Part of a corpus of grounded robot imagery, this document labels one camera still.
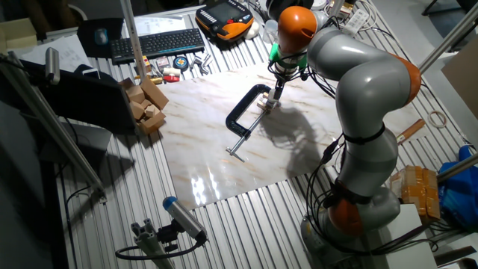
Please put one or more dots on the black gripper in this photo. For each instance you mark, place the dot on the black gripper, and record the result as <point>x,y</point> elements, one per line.
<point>281,83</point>

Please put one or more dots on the grey cylindrical peg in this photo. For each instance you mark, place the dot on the grey cylindrical peg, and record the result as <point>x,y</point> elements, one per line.
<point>272,101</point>

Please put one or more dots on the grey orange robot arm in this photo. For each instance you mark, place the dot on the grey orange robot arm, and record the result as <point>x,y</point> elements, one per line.
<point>369,89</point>

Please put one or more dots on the black C-clamp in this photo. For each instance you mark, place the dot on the black C-clamp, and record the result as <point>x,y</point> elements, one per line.
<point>239,112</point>

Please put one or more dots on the clear plastic jar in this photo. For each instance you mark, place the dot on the clear plastic jar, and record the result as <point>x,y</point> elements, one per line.
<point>269,31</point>

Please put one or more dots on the white egg shaped object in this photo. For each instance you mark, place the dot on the white egg shaped object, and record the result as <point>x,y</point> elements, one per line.
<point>252,30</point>

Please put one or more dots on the silver pipe fitting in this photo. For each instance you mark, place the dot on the silver pipe fitting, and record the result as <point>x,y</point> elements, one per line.
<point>201,63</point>

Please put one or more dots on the black filament spool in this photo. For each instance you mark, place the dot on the black filament spool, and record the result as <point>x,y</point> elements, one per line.
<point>270,7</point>

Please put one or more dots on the orange black teach pendant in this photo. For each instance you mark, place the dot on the orange black teach pendant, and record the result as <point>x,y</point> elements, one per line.
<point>224,18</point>

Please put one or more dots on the black round tape measure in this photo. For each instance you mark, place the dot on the black round tape measure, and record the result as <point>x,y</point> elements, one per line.
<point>180,62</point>

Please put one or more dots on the white power strip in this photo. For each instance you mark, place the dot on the white power strip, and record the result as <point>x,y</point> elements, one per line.
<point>356,21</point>

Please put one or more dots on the small red white packet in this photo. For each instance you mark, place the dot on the small red white packet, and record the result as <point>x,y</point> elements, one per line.
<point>162,62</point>

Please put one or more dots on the brass fitting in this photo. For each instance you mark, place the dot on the brass fitting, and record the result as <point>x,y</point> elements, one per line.
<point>157,80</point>

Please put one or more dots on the open cardboard box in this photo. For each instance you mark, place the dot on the open cardboard box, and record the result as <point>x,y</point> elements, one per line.
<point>155,93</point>

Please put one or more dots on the tan wooden block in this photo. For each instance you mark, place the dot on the tan wooden block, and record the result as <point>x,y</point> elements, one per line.
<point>136,110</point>
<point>145,103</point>
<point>135,94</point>
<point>152,111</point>

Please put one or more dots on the black keyboard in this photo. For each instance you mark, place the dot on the black keyboard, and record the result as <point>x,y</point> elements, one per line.
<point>157,44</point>

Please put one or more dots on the white printed sheet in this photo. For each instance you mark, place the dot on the white printed sheet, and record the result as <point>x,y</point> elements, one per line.
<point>160,24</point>

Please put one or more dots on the tape roll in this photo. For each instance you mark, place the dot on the tape roll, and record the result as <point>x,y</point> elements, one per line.
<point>430,119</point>

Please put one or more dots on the brown taped package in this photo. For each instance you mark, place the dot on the brown taped package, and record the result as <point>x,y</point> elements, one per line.
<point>420,192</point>

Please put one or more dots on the brown cardboard sheet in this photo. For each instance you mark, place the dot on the brown cardboard sheet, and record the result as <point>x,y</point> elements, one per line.
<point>463,78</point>

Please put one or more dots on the grey computer mouse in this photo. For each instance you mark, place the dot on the grey computer mouse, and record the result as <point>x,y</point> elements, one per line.
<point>101,36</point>

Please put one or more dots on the smartphone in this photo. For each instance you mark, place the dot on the smartphone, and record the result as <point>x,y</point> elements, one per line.
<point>91,73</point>

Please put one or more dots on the dark laptop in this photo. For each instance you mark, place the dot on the dark laptop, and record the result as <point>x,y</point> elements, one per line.
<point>86,101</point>

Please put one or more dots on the short aluminium profile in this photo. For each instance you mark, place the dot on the short aluminium profile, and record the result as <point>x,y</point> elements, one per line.
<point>149,243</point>

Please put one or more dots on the black mouse pad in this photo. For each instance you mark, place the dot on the black mouse pad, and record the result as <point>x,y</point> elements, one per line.
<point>86,41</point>

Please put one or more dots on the blue bag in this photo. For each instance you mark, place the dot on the blue bag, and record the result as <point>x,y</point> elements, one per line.
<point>461,198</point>

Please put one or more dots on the white paper sheets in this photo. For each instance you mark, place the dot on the white paper sheets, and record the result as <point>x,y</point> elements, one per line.
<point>67,52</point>

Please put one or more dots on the beige boxes stack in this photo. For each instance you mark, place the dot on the beige boxes stack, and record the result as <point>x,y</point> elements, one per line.
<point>16,35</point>

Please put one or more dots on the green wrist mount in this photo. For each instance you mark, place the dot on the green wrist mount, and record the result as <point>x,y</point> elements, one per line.
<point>274,54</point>

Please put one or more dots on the grey camera blue tip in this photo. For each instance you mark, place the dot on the grey camera blue tip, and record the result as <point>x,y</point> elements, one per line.
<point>185,218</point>

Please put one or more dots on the aluminium frame post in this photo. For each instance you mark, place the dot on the aluminium frame post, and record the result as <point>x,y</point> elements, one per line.
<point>448,37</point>
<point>459,167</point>
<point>130,33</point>

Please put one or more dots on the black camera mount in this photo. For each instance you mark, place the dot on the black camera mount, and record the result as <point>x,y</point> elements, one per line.
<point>168,235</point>

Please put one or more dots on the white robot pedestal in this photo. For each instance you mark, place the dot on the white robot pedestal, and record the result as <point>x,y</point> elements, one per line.
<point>407,239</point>

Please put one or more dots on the aluminium frame strut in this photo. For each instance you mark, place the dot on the aluminium frame strut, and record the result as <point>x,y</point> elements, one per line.
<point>52,125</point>

